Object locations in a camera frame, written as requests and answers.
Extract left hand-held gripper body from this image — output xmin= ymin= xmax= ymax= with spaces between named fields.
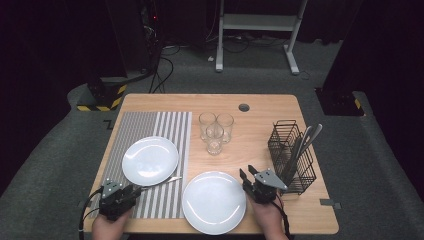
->
xmin=98 ymin=178 xmax=133 ymax=221

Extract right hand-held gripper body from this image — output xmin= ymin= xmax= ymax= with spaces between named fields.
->
xmin=244 ymin=168 xmax=289 ymax=205

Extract white plate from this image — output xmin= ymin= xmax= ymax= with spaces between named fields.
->
xmin=121 ymin=135 xmax=180 ymax=187
xmin=181 ymin=170 xmax=248 ymax=236

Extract black wire cutlery rack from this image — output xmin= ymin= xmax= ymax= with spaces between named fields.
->
xmin=267 ymin=119 xmax=318 ymax=197

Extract clear drinking glass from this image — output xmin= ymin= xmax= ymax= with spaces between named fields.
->
xmin=215 ymin=113 xmax=235 ymax=144
xmin=198 ymin=112 xmax=218 ymax=141
xmin=205 ymin=123 xmax=225 ymax=156

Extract person's left hand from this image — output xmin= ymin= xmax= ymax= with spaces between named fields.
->
xmin=91 ymin=210 xmax=132 ymax=240

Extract person's right hand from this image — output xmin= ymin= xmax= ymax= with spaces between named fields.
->
xmin=249 ymin=196 xmax=287 ymax=240

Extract brown white striped placemat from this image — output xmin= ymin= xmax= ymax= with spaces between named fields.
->
xmin=89 ymin=111 xmax=193 ymax=220

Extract silver cutlery piece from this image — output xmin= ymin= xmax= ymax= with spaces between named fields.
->
xmin=293 ymin=123 xmax=324 ymax=168
xmin=283 ymin=125 xmax=314 ymax=178

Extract black yellow striped stand base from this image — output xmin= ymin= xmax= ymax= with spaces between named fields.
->
xmin=76 ymin=76 xmax=128 ymax=113

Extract black equipment tower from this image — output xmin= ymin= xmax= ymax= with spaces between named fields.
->
xmin=106 ymin=0 xmax=162 ymax=73

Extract left hand-held gripper cable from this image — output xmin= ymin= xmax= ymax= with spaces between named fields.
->
xmin=78 ymin=186 xmax=104 ymax=240

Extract hand-held gripper cable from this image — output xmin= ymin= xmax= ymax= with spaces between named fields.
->
xmin=271 ymin=196 xmax=293 ymax=240
xmin=78 ymin=186 xmax=104 ymax=240

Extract right hand-held gripper cable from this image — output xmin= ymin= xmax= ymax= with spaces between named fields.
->
xmin=271 ymin=196 xmax=293 ymax=240

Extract black floor cables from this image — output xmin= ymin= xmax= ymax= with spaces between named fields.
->
xmin=148 ymin=46 xmax=175 ymax=94

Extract white metal stand frame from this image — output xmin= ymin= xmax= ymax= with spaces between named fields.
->
xmin=214 ymin=0 xmax=309 ymax=76

